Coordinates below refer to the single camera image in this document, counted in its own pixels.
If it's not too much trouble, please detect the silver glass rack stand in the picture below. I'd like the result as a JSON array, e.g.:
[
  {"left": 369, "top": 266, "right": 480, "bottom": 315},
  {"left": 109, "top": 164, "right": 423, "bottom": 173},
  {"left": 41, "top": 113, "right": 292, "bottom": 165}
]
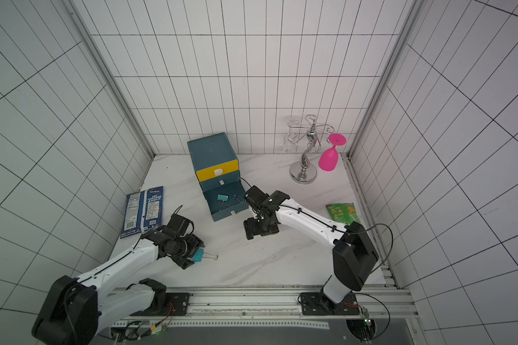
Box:
[{"left": 289, "top": 114, "right": 335, "bottom": 185}]

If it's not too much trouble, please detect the teal drawer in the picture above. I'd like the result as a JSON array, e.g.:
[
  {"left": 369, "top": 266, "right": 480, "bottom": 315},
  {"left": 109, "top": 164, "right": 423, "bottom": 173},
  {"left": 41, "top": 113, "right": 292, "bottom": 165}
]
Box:
[
  {"left": 204, "top": 181, "right": 249, "bottom": 221},
  {"left": 200, "top": 170, "right": 240, "bottom": 192}
]

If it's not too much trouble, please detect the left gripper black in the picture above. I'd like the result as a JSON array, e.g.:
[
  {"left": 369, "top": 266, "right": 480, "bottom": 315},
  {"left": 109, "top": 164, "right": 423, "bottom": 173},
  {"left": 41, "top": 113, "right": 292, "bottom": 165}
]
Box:
[{"left": 165, "top": 233, "right": 205, "bottom": 270}]

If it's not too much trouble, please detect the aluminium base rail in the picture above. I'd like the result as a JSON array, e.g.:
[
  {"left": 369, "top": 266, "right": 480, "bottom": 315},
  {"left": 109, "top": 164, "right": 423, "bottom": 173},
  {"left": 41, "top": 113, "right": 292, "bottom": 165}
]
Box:
[{"left": 98, "top": 286, "right": 417, "bottom": 331}]

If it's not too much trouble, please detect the yellow top drawer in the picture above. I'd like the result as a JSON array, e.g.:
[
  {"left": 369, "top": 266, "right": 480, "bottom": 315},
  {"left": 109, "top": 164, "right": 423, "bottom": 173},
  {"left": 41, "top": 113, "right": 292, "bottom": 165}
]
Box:
[{"left": 196, "top": 160, "right": 239, "bottom": 182}]

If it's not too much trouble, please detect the green snack packet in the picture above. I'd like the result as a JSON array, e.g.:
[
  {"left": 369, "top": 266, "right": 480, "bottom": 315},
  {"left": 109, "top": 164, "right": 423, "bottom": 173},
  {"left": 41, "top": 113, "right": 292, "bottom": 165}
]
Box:
[{"left": 326, "top": 203, "right": 361, "bottom": 225}]

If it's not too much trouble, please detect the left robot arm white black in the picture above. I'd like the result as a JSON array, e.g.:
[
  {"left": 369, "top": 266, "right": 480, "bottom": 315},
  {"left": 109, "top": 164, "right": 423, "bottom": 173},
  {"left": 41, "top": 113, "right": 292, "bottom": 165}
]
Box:
[{"left": 31, "top": 214, "right": 204, "bottom": 344}]

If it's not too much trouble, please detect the clear glass on rack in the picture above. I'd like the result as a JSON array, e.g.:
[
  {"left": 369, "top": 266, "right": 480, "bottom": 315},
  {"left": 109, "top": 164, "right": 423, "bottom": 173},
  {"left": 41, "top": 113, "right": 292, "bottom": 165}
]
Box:
[{"left": 283, "top": 117, "right": 302, "bottom": 154}]

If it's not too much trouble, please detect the teal drawer cabinet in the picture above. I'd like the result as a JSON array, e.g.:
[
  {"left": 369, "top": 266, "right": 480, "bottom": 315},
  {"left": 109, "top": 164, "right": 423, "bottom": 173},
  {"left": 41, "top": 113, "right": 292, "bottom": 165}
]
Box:
[{"left": 186, "top": 132, "right": 242, "bottom": 193}]

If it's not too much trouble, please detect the teal bottom drawer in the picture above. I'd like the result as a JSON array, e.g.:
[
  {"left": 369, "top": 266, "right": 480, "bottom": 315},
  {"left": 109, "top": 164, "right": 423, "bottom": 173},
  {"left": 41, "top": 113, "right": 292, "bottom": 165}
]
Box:
[{"left": 204, "top": 181, "right": 249, "bottom": 221}]

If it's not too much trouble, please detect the magenta plastic wine glass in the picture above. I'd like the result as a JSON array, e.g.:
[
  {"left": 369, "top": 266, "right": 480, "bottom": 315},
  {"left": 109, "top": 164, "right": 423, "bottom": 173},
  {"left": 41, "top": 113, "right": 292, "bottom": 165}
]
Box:
[{"left": 319, "top": 133, "right": 347, "bottom": 172}]

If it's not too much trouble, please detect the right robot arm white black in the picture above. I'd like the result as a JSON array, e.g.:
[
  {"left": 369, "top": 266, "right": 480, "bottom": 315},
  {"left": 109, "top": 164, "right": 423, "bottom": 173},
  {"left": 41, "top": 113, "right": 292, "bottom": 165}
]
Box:
[{"left": 244, "top": 186, "right": 379, "bottom": 316}]

